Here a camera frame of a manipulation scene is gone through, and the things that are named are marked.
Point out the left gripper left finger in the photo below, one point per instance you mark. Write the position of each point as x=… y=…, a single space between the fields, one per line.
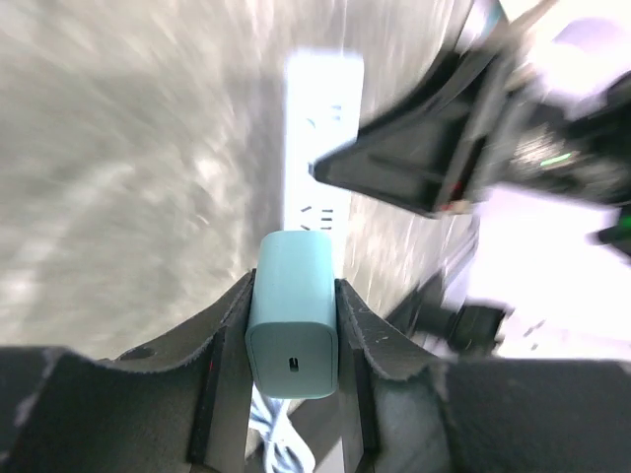
x=178 y=403

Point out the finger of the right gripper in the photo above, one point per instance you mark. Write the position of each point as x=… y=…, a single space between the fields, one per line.
x=406 y=157

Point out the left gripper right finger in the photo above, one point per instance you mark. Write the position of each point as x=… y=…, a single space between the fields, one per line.
x=404 y=410

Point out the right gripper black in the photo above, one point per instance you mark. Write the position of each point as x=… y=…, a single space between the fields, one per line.
x=565 y=128

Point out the blue long power strip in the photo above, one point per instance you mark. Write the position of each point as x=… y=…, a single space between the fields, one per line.
x=323 y=94

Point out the green charger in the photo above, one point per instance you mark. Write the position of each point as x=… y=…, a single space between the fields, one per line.
x=291 y=335

